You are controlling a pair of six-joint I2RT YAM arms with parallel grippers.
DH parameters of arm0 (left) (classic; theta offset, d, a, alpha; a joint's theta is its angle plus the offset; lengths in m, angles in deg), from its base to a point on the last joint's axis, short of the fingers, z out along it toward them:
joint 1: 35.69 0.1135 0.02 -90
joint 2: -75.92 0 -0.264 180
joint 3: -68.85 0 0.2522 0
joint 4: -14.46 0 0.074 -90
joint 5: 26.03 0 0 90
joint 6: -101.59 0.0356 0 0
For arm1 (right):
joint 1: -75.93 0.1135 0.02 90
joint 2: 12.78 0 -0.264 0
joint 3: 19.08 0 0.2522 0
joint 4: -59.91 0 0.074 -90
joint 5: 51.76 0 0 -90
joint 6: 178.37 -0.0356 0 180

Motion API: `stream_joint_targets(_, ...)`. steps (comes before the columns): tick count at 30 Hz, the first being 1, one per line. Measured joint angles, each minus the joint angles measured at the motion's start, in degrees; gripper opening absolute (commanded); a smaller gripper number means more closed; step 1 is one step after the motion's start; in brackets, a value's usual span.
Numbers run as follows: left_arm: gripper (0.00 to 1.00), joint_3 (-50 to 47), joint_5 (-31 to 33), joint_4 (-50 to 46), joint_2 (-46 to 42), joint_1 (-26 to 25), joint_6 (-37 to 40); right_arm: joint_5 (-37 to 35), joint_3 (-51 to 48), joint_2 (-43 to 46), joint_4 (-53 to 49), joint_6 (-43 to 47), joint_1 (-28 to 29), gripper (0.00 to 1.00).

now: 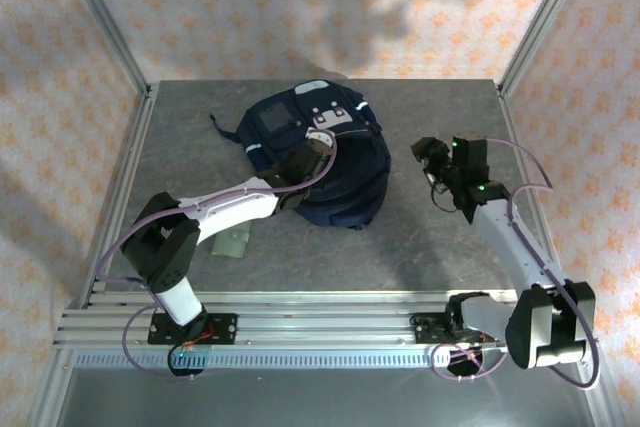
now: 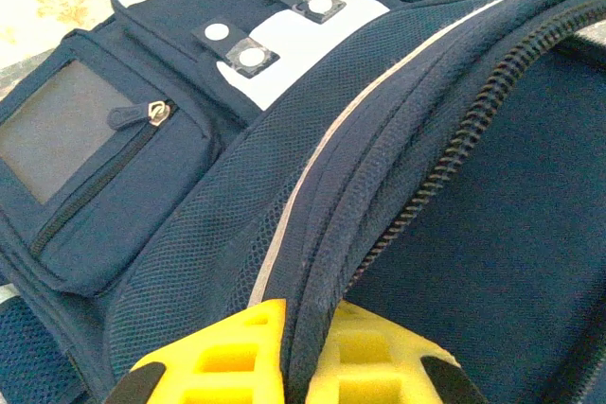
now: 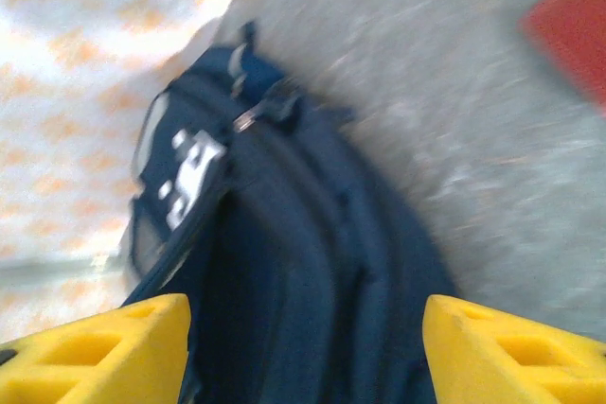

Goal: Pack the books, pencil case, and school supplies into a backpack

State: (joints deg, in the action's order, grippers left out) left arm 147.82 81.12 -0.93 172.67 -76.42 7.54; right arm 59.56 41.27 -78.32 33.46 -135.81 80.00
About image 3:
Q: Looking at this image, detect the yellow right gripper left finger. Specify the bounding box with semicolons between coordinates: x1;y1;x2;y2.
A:
0;293;191;404

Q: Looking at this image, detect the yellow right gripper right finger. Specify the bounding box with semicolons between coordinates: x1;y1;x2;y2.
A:
422;293;606;404

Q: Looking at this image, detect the navy blue backpack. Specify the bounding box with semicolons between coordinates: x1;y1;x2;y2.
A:
120;20;460;404

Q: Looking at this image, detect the red snap notebook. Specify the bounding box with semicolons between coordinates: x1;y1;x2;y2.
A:
518;0;606;114

